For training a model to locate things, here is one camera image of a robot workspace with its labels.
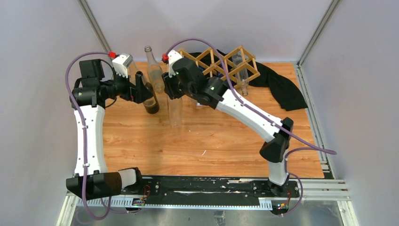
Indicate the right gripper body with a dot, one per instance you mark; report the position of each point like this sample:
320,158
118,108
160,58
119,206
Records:
181,90

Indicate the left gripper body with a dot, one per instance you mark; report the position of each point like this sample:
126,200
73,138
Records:
122,88

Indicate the clear bottle black label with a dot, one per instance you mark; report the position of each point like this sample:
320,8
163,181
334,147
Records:
154,71

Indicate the slim clear glass bottle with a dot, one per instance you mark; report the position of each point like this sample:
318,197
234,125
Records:
175,112

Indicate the clear bottle white label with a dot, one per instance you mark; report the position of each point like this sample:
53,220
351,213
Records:
132,69

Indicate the dark green wine bottle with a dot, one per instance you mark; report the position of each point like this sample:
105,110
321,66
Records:
151,105

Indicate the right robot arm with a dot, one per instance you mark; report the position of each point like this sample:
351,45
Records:
216,93

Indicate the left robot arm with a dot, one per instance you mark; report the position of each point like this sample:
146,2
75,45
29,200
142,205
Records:
91,179

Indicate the wooden lattice wine rack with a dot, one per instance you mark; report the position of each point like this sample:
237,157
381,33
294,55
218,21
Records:
223,66

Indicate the small clear glass bottle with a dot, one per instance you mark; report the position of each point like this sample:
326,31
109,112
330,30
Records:
242,75

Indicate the black cloth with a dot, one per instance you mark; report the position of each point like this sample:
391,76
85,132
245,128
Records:
286,93

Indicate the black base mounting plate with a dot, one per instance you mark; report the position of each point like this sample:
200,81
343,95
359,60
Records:
186,191

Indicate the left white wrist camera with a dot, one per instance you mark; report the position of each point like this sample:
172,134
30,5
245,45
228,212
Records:
121,64

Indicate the aluminium rail frame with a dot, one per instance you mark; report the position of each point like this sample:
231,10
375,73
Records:
322,202

